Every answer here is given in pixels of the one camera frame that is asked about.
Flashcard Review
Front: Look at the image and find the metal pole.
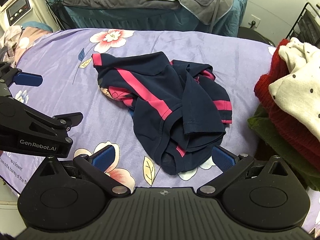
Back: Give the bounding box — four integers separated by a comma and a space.
209, 0, 226, 33

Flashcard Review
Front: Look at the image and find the navy pink striped shirt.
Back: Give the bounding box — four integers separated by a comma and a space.
91, 51, 233, 175

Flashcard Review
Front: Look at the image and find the red knit sweater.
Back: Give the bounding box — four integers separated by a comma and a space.
254, 39, 320, 152

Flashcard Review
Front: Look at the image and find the white appliance with control panel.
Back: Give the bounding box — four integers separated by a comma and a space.
0, 0, 55, 33

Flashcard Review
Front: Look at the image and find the black wire rack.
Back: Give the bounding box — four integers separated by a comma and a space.
286, 2, 320, 48

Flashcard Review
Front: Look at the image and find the black chair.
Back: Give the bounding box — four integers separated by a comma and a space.
237, 26, 276, 47

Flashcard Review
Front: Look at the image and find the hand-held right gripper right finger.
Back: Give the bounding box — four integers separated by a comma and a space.
197, 146, 292, 196

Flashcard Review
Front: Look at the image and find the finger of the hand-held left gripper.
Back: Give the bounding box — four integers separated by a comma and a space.
0, 62, 44, 98
0, 97, 84, 132

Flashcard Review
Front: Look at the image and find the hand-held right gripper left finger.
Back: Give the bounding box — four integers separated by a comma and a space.
35, 145, 136, 196

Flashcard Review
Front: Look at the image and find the white dotted garment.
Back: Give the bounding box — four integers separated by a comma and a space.
269, 37, 320, 140

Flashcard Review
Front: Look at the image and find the plaid cloth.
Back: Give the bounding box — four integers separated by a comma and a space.
0, 25, 24, 63

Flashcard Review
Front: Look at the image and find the green fuzzy garment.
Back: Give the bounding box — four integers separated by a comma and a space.
247, 104, 320, 191

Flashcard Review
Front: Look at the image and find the purple floral bed sheet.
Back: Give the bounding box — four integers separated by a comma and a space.
0, 27, 320, 233

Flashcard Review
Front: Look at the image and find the teal bed skirt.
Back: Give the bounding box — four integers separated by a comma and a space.
49, 0, 248, 37

